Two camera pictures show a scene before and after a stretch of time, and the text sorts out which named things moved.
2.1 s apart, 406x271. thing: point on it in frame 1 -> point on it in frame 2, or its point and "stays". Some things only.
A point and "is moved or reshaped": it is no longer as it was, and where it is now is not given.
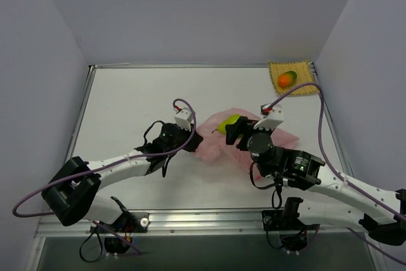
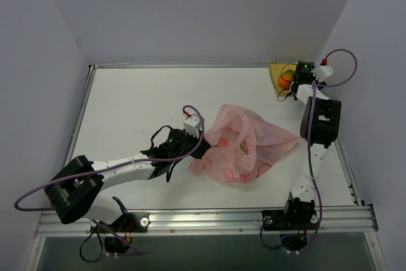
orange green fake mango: (286, 78) stays
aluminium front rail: (196, 223) stays
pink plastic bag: (212, 146) is moved or reshaped
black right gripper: (241, 132) -> (295, 84)
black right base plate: (280, 220) stays
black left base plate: (129, 222) stays
